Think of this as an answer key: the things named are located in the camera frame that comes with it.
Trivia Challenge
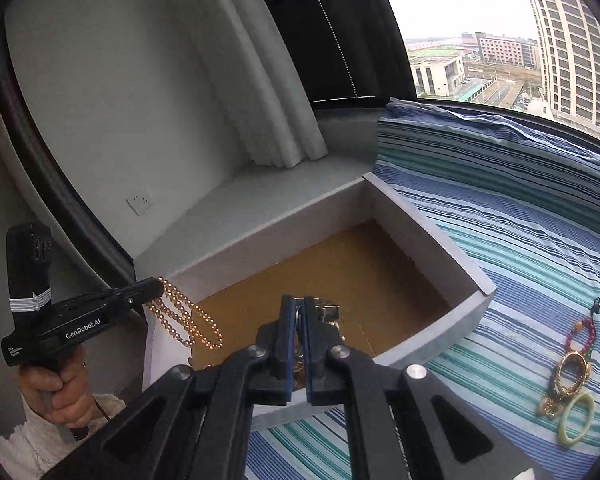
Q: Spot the white curtain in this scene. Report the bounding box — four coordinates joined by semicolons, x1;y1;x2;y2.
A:
194;0;327;168

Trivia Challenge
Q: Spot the gold earrings cluster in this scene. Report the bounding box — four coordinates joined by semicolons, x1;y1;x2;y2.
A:
536;396;564;419

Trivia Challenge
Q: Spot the gold pearl necklace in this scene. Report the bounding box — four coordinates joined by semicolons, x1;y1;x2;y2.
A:
147;276;225;352

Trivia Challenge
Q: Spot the white fleece left sleeve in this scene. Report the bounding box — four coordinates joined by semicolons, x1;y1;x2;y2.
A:
0;393;125;479

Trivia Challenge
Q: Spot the gold patterned bangle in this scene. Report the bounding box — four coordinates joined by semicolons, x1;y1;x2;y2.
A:
553;351;591;399

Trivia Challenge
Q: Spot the red bead bracelet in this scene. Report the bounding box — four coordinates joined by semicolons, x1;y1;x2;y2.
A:
564;297;600;361

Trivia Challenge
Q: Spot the white drawer box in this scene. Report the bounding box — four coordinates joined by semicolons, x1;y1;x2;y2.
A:
133;171;498;430

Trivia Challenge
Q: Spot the pale green jade bangle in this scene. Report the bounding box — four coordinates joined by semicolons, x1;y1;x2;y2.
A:
557;391;596;447

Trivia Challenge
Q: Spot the left hand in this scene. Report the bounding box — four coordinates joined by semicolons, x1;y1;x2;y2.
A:
16;344;96;429

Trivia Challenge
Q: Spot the white wall socket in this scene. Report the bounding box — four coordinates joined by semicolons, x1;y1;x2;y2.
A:
125;188;155;217

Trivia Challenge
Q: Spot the blue striped bed sheet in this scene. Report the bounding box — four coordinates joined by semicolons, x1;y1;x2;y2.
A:
244;97;600;480

